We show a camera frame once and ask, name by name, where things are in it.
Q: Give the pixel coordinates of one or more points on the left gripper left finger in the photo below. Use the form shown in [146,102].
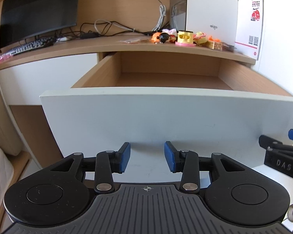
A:
[107,163]

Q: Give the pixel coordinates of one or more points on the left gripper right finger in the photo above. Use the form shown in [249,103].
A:
[185,162]

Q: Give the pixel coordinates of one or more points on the wooden block box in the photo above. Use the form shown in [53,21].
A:
[214,45]

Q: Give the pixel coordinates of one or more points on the yellow toy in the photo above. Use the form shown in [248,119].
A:
[185,38]

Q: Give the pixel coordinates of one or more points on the orange shell toy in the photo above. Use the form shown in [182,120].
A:
[213,39]

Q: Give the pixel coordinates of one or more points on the clear plastic packet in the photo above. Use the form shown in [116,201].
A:
[136,40]

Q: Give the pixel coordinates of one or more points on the black haired doll keychain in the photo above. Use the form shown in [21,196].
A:
[166,38]

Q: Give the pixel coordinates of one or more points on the white pink bow plush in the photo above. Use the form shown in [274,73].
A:
[172,31]

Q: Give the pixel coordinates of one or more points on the pink white toy camera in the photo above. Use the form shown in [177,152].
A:
[200,38]

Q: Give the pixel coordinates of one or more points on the wooden drawer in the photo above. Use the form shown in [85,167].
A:
[91,120]

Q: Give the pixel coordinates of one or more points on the white mouse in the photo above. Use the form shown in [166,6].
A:
[64,39]

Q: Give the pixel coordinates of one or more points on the white red box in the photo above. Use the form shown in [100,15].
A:
[249,27]

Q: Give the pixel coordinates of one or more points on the black keyboard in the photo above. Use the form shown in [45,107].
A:
[32,46]

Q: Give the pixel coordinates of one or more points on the white computer case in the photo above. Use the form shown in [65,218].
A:
[216,18]

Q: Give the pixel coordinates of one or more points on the black monitor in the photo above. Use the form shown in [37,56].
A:
[21,19]

